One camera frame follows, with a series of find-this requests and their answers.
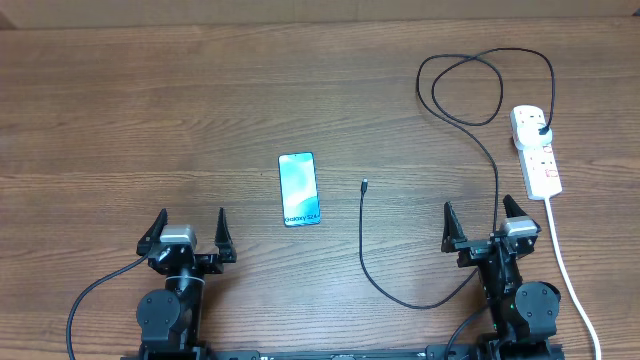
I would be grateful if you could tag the white charger plug adapter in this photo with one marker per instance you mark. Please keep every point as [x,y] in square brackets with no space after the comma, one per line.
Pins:
[531,136]

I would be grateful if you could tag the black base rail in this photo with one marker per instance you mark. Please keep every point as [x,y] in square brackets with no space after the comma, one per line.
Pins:
[431,352]

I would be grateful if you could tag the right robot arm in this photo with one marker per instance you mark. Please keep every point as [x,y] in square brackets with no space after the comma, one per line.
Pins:
[524,313]

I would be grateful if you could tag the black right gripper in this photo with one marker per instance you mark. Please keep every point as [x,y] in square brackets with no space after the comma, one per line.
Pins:
[470,249]

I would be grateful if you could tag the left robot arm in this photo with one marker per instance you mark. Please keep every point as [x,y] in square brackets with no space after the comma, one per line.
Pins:
[170,317]

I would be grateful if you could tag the Galaxy S24 smartphone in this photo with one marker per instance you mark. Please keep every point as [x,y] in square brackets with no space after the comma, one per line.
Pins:
[299,193]

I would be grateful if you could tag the white power strip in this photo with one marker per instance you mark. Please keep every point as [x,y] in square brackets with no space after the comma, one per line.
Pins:
[538,165]

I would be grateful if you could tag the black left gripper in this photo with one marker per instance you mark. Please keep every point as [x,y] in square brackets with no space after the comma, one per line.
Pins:
[211,263]

